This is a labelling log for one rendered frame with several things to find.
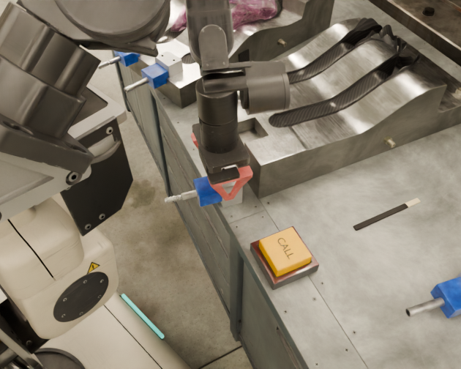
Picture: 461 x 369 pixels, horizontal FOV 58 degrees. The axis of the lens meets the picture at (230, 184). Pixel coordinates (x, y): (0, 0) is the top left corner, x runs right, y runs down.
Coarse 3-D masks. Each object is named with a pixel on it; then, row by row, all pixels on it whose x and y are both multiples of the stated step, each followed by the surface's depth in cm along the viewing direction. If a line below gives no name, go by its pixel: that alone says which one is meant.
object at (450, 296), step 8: (448, 280) 60; (456, 280) 60; (440, 288) 59; (448, 288) 59; (456, 288) 59; (432, 296) 61; (440, 296) 59; (448, 296) 58; (456, 296) 58; (424, 304) 58; (432, 304) 58; (440, 304) 58; (448, 304) 58; (456, 304) 57; (408, 312) 59; (416, 312) 58; (448, 312) 58; (456, 312) 57
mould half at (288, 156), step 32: (288, 64) 87; (352, 64) 81; (416, 64) 78; (320, 96) 80; (384, 96) 75; (416, 96) 73; (448, 96) 84; (288, 128) 73; (320, 128) 74; (352, 128) 74; (384, 128) 76; (416, 128) 81; (256, 160) 69; (288, 160) 70; (320, 160) 74; (352, 160) 79; (256, 192) 74
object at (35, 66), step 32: (0, 32) 28; (32, 32) 28; (0, 64) 27; (32, 64) 28; (64, 64) 29; (96, 64) 32; (0, 96) 27; (32, 96) 28; (64, 96) 29; (0, 128) 25; (32, 128) 29; (64, 128) 31; (64, 160) 30
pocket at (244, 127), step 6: (246, 120) 75; (252, 120) 75; (240, 126) 75; (246, 126) 76; (252, 126) 76; (258, 126) 75; (240, 132) 76; (246, 132) 76; (252, 132) 76; (258, 132) 76; (264, 132) 73; (246, 138) 75; (252, 138) 75; (258, 138) 75
